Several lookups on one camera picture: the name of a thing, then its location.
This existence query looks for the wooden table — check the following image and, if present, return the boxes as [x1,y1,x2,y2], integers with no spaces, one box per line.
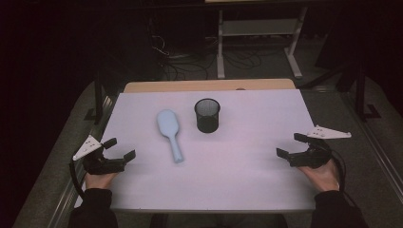
[123,78,297,94]

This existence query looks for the black mesh pen cup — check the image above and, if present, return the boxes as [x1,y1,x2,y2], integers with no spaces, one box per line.
[194,98,221,134]

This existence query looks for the white cable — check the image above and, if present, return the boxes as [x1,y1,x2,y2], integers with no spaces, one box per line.
[149,18,172,57]

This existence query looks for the person's right hand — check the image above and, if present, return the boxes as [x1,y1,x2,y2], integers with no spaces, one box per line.
[298,160,340,193]

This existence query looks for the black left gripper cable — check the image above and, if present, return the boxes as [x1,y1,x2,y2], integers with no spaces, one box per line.
[68,160,87,201]

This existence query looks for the white table sheet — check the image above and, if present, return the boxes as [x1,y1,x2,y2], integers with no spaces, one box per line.
[74,89,317,213]

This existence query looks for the person's left hand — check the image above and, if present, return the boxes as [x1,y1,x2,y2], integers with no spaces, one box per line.
[84,172,119,190]

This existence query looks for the metal floor rail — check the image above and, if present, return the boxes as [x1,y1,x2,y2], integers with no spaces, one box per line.
[341,94,403,204]
[47,94,116,228]

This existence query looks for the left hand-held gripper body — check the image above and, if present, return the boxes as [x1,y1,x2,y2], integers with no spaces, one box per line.
[72,135,126,176]

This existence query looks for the tangle of black floor cables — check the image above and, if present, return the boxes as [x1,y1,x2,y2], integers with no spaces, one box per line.
[148,18,265,81]

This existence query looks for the black metal stand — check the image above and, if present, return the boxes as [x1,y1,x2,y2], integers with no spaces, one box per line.
[354,62,383,124]
[84,71,111,125]

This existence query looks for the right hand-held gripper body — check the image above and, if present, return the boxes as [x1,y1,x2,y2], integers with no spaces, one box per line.
[288,124,352,169]

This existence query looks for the white metal desk frame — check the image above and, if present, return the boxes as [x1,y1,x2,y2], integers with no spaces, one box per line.
[217,6,309,80]

